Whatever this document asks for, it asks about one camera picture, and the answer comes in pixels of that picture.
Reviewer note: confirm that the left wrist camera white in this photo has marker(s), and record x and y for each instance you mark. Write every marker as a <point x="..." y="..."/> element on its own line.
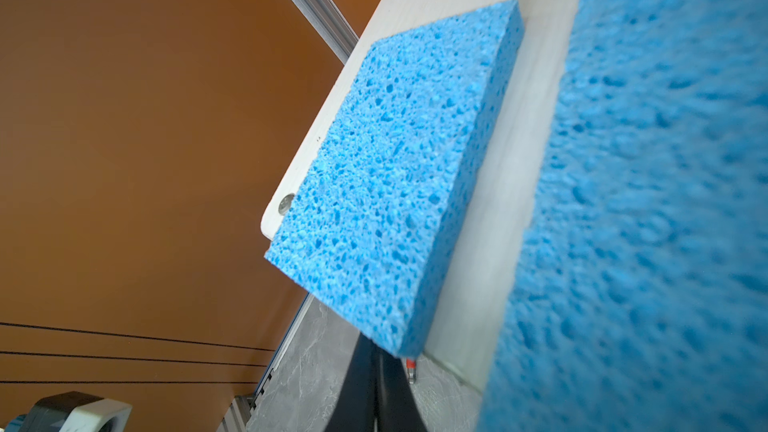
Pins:
<point x="73" y="412"/>

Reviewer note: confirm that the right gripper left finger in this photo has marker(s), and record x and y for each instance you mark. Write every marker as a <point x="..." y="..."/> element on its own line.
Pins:
<point x="355" y="407"/>

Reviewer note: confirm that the red hex key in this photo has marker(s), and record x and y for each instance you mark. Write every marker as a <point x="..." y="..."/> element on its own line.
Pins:
<point x="411" y="369"/>

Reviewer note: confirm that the white two-tier shelf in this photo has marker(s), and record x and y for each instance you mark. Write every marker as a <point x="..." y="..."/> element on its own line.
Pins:
<point x="469" y="313"/>

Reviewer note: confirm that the blue sponge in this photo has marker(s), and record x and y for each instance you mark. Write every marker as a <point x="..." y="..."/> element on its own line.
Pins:
<point x="372" y="228"/>
<point x="640" y="295"/>

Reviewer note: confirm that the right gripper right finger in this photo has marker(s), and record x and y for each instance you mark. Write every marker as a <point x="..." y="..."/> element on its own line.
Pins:
<point x="396" y="409"/>

